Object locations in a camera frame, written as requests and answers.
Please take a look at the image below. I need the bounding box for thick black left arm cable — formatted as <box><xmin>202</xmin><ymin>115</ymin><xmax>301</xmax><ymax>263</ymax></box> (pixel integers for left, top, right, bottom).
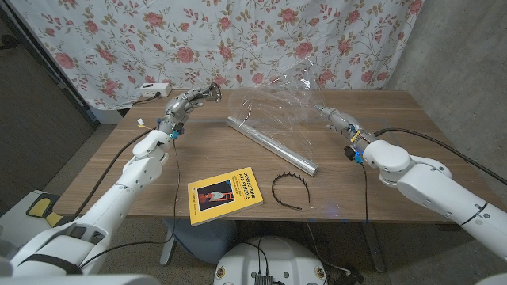
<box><xmin>69</xmin><ymin>127</ymin><xmax>159</xmax><ymax>222</ymax></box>

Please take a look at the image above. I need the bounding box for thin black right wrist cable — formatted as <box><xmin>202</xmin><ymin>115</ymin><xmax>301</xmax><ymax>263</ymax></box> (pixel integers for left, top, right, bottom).
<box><xmin>360</xmin><ymin>162</ymin><xmax>370</xmax><ymax>222</ymax></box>

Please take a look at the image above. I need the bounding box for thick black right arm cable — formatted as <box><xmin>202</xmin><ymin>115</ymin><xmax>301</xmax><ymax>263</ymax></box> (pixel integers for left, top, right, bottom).
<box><xmin>374</xmin><ymin>127</ymin><xmax>507</xmax><ymax>186</ymax></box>

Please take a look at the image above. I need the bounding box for white floor platform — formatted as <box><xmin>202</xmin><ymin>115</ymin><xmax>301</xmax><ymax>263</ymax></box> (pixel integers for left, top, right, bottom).
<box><xmin>0</xmin><ymin>189</ymin><xmax>80</xmax><ymax>249</ymax></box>

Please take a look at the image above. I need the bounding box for white power strip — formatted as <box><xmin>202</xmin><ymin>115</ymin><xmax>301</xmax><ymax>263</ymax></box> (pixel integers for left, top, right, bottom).
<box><xmin>138</xmin><ymin>82</ymin><xmax>173</xmax><ymax>98</ymax></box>

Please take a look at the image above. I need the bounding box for yellow book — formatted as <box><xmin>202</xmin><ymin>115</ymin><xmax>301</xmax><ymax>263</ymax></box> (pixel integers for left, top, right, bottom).
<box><xmin>187</xmin><ymin>166</ymin><xmax>265</xmax><ymax>227</ymax></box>

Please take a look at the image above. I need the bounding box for blue-grey stool under table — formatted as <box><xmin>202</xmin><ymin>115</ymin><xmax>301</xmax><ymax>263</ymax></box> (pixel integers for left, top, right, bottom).
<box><xmin>164</xmin><ymin>218</ymin><xmax>238</xmax><ymax>265</ymax></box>

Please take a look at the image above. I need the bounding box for black box on floor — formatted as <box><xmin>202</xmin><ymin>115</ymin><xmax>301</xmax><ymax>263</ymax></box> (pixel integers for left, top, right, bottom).
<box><xmin>328</xmin><ymin>267</ymin><xmax>365</xmax><ymax>285</ymax></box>

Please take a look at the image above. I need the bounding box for transparent cling film sheet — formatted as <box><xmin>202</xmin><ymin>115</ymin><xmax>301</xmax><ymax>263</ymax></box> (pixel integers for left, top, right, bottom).
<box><xmin>227</xmin><ymin>57</ymin><xmax>330</xmax><ymax>159</ymax></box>

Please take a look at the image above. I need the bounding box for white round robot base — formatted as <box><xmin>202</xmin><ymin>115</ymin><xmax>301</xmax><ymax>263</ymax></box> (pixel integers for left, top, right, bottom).
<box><xmin>212</xmin><ymin>236</ymin><xmax>329</xmax><ymax>285</ymax></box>

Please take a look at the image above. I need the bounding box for yellow pad with black rim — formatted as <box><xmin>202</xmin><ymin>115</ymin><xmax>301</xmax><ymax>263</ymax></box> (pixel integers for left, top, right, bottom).
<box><xmin>25</xmin><ymin>192</ymin><xmax>64</xmax><ymax>227</ymax></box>

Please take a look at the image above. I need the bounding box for silver cling film roll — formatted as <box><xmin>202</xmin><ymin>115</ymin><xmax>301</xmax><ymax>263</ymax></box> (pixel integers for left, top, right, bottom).
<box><xmin>225</xmin><ymin>116</ymin><xmax>320</xmax><ymax>177</ymax></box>

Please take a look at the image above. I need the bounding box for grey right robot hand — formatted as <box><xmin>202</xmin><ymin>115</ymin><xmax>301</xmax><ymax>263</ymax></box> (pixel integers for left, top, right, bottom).
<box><xmin>314</xmin><ymin>103</ymin><xmax>377</xmax><ymax>147</ymax></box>

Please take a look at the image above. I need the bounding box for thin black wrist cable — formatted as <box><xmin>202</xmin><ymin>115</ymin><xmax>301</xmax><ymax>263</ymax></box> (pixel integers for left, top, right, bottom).
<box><xmin>78</xmin><ymin>136</ymin><xmax>181</xmax><ymax>269</ymax></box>
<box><xmin>360</xmin><ymin>162</ymin><xmax>370</xmax><ymax>222</ymax></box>

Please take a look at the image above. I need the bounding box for black toothed hair band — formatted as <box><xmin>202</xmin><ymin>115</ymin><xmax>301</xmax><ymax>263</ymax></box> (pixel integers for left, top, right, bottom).
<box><xmin>271</xmin><ymin>171</ymin><xmax>312</xmax><ymax>211</ymax></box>

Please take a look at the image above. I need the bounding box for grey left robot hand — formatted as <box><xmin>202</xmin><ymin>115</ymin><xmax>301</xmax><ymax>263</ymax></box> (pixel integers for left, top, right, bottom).
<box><xmin>157</xmin><ymin>87</ymin><xmax>208</xmax><ymax>135</ymax></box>

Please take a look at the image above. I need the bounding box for thin black left wrist cable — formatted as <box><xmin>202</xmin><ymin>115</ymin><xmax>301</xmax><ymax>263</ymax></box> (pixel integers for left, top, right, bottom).
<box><xmin>78</xmin><ymin>136</ymin><xmax>181</xmax><ymax>269</ymax></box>

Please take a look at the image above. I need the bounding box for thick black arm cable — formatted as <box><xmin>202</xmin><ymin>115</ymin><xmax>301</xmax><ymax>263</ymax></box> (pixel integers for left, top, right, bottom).
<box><xmin>69</xmin><ymin>127</ymin><xmax>159</xmax><ymax>222</ymax></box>
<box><xmin>374</xmin><ymin>127</ymin><xmax>507</xmax><ymax>186</ymax></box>

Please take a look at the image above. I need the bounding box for black power strip cable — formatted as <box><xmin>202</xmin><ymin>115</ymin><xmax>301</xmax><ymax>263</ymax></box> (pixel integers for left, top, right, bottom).
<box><xmin>132</xmin><ymin>91</ymin><xmax>162</xmax><ymax>107</ymax></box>

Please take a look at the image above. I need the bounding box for white table leg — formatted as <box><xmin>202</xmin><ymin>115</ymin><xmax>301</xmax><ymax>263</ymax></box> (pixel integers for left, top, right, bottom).
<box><xmin>159</xmin><ymin>227</ymin><xmax>177</xmax><ymax>266</ymax></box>

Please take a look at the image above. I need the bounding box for grey table leg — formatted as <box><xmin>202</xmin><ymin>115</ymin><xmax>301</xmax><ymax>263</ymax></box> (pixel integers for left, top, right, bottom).
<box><xmin>360</xmin><ymin>222</ymin><xmax>386</xmax><ymax>273</ymax></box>

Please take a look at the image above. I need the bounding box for dark grey partition panel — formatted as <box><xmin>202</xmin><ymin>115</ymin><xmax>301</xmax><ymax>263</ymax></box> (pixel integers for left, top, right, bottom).
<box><xmin>0</xmin><ymin>7</ymin><xmax>100</xmax><ymax>215</ymax></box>

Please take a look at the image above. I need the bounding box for floral backdrop cloth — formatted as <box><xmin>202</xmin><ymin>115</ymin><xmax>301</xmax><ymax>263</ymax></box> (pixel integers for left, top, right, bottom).
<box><xmin>7</xmin><ymin>0</ymin><xmax>425</xmax><ymax>111</ymax></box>

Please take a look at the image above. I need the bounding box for black cable on robot base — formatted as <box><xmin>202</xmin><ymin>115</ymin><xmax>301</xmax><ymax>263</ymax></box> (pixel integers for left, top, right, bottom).
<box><xmin>242</xmin><ymin>237</ymin><xmax>270</xmax><ymax>276</ymax></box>

